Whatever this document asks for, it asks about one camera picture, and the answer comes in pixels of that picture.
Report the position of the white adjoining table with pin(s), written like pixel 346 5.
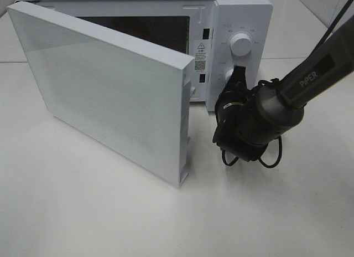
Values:
pixel 297 25

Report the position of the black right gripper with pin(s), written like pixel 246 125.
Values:
pixel 229 103

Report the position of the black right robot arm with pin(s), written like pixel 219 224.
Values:
pixel 249 119

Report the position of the white upper power knob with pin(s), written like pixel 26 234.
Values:
pixel 241 43

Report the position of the white microwave oven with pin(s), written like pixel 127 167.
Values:
pixel 166 28

